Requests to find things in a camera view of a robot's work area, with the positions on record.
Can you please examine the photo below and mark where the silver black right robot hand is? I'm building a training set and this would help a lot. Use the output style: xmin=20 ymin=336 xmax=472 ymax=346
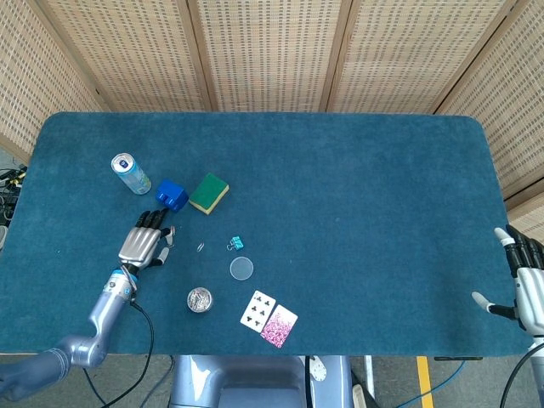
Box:
xmin=471 ymin=224 xmax=544 ymax=337

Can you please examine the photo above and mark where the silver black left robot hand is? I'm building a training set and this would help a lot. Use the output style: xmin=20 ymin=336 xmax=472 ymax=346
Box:
xmin=117 ymin=207 xmax=176 ymax=269

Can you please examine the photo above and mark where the light blue drink can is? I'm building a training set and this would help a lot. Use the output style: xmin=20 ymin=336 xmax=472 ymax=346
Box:
xmin=110 ymin=152 xmax=152 ymax=196

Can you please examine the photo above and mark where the pink patterned playing card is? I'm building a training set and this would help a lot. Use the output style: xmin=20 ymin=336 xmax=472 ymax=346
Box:
xmin=259 ymin=303 xmax=299 ymax=349

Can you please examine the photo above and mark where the clear jar of paper clips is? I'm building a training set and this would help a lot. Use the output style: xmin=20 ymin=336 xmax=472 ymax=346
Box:
xmin=185 ymin=286 xmax=215 ymax=315

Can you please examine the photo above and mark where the bundle of floor cables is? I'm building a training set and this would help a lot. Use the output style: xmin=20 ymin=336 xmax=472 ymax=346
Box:
xmin=0 ymin=165 xmax=29 ymax=226

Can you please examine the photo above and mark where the six of clubs card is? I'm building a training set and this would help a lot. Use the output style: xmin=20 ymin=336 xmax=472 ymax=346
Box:
xmin=240 ymin=289 xmax=277 ymax=332

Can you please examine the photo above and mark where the clear round plastic lid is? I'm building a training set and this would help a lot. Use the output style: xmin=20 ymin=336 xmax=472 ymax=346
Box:
xmin=229 ymin=256 xmax=255 ymax=281

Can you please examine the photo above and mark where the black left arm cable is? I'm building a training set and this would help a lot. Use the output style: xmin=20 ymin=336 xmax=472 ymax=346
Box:
xmin=82 ymin=300 xmax=155 ymax=408

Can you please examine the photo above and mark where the green and yellow sponge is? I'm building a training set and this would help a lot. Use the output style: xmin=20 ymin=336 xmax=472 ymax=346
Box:
xmin=188 ymin=172 xmax=230 ymax=216

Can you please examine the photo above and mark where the silver robot torso base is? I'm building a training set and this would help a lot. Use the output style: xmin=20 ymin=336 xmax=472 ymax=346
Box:
xmin=168 ymin=354 xmax=354 ymax=408

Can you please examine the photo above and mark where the woven wicker folding screen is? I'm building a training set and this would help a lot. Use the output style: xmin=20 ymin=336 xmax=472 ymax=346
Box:
xmin=0 ymin=0 xmax=544 ymax=239

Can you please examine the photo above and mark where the blue carpet table cover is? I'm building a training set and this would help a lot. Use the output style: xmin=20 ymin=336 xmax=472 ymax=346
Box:
xmin=0 ymin=110 xmax=533 ymax=357

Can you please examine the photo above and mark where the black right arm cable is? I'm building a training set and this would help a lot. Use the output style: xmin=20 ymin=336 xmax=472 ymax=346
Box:
xmin=501 ymin=343 xmax=544 ymax=408

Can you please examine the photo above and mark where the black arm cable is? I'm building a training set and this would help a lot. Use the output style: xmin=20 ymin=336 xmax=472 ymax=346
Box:
xmin=501 ymin=343 xmax=544 ymax=408
xmin=82 ymin=300 xmax=155 ymax=408

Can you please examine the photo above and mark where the blue plastic building block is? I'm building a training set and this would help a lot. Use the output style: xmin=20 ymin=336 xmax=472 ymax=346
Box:
xmin=155 ymin=180 xmax=190 ymax=215

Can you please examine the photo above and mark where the blue floor cable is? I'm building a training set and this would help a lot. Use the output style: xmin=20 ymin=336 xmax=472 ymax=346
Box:
xmin=397 ymin=360 xmax=468 ymax=408

